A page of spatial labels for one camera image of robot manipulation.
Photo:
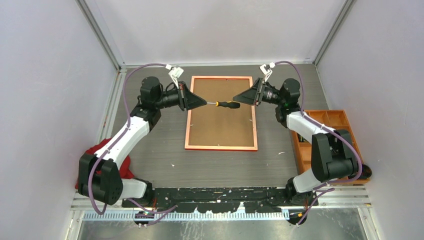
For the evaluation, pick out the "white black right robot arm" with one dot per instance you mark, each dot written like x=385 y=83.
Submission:
x=332 y=156

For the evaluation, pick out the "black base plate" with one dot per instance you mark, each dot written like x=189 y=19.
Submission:
x=220 y=200

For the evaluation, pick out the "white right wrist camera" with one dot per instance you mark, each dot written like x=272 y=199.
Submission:
x=267 y=70

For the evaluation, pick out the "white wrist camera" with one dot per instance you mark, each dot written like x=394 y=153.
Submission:
x=267 y=70
x=175 y=72

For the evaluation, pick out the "red picture frame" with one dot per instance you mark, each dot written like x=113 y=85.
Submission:
x=217 y=128

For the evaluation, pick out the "orange compartment tray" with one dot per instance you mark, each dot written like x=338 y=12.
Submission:
x=336 y=119

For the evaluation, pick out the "black yellow screwdriver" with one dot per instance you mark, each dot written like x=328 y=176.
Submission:
x=226 y=104

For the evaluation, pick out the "red cloth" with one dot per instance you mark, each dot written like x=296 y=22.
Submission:
x=124 y=171

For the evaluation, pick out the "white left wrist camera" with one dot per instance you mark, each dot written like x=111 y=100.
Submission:
x=175 y=72

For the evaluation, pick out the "white slotted cable duct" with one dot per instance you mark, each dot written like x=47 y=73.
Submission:
x=126 y=215

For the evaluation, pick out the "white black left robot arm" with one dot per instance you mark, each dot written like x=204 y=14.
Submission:
x=99 y=173

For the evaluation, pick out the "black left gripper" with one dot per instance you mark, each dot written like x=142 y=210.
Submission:
x=187 y=100

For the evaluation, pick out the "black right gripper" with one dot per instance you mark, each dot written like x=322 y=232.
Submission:
x=251 y=96

